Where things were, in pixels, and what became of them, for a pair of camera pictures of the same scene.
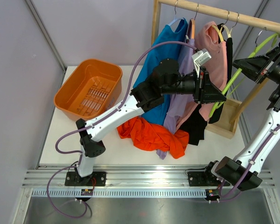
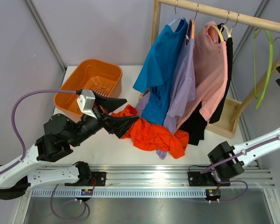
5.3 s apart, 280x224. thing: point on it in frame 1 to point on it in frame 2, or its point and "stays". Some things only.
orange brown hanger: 191,28 stays
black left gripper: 205,91 to 119,125
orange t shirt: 154,136 stays
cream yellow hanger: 219,30 stays
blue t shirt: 157,113 stays
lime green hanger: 252,54 to 272,45
